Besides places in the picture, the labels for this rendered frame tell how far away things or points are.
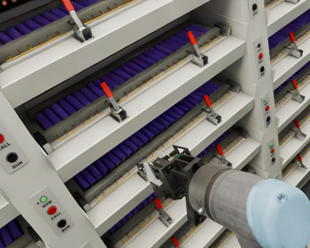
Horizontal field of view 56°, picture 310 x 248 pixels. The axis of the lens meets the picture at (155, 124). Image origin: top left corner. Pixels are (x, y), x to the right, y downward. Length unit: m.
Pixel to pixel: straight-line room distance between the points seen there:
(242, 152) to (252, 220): 0.65
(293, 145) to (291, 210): 0.93
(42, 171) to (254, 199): 0.39
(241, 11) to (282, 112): 0.48
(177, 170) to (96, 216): 0.27
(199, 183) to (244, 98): 0.52
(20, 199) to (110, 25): 0.38
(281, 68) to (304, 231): 0.74
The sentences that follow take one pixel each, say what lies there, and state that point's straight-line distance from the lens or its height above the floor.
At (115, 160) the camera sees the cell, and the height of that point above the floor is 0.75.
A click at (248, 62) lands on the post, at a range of 0.91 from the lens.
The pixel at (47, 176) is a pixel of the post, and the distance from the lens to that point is 0.61.
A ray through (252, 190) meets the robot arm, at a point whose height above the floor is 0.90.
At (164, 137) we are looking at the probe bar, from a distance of 0.81.
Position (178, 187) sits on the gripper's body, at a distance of 0.57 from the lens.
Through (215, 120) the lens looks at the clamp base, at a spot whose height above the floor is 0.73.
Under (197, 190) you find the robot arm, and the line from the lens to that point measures 0.48.
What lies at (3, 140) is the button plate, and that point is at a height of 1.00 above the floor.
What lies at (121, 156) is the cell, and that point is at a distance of 0.80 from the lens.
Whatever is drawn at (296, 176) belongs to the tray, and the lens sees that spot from 1.47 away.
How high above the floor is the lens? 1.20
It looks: 31 degrees down
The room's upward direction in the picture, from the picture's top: 21 degrees counter-clockwise
